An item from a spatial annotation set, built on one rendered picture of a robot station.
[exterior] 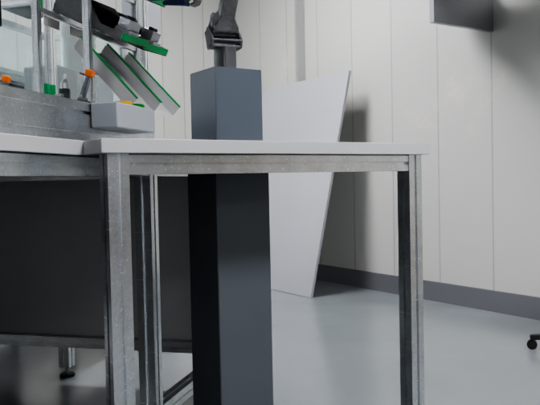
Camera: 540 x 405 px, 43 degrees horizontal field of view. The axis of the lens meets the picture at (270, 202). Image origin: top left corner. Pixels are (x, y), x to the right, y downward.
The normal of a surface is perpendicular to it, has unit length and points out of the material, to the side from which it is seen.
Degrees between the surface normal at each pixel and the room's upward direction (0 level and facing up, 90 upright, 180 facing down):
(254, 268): 90
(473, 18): 90
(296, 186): 76
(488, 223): 90
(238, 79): 90
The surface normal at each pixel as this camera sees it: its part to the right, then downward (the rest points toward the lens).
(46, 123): 0.97, -0.01
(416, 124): -0.84, 0.04
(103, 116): -0.25, 0.04
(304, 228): -0.82, -0.20
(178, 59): 0.55, 0.02
